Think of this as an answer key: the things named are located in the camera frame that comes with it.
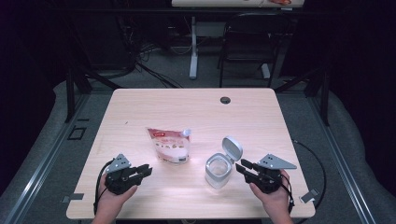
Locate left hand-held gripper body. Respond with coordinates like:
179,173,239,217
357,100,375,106
104,153,140,196

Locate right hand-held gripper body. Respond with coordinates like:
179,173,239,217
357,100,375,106
245,153,298,195

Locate white container with hinged lid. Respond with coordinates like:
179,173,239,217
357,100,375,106
204,135,244,189

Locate pink spouted refill pouch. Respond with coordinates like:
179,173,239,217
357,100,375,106
147,127,192,165

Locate person's right hand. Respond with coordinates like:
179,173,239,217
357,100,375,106
248,169,292,220

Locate person's left hand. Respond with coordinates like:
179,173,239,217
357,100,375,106
93,182,139,220

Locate grey tape strip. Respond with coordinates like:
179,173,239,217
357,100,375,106
61,192,85,204
299,188,320,204

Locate black metal stand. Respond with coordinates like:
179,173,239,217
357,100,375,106
64,64,123,124
274,66,331,127

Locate black folding chair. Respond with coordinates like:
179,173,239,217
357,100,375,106
217,12,295,89

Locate white-legged desk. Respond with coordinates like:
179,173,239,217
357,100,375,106
171,0,306,80

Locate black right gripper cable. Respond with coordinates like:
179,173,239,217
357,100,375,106
281,139,327,217

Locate aluminium floor rail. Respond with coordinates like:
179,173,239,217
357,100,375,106
3,92,92,224
306,96,378,224

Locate bundle of black floor cables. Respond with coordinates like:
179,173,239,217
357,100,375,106
116,17,185,90

